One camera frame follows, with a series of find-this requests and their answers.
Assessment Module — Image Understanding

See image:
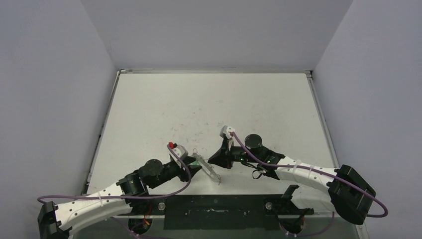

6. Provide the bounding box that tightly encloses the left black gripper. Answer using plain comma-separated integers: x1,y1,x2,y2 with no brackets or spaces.
149,155,202,189

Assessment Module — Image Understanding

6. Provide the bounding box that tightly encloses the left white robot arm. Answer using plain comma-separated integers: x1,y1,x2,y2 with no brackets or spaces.
37,156,202,239

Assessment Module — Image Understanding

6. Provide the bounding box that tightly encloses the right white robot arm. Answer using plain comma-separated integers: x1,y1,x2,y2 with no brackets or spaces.
208,134,376,225

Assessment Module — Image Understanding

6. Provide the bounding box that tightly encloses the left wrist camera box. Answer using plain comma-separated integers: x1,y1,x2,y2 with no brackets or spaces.
168,142,189,164

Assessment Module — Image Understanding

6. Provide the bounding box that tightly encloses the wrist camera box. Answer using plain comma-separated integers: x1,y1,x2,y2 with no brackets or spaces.
168,142,189,164
219,125,235,139

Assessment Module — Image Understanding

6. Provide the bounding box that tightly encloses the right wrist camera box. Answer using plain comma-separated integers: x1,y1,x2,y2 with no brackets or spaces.
219,125,235,139

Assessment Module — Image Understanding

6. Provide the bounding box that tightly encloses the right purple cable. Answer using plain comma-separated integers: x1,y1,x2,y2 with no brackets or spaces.
230,131,389,238

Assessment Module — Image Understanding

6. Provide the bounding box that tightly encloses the purple cable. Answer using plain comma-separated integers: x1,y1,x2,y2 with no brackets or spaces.
37,142,193,239
230,131,389,238

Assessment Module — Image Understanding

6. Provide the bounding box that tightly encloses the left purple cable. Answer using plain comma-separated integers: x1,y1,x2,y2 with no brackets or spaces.
37,142,193,239

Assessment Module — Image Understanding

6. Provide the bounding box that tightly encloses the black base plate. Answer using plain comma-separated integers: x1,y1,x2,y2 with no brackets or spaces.
128,194,314,231

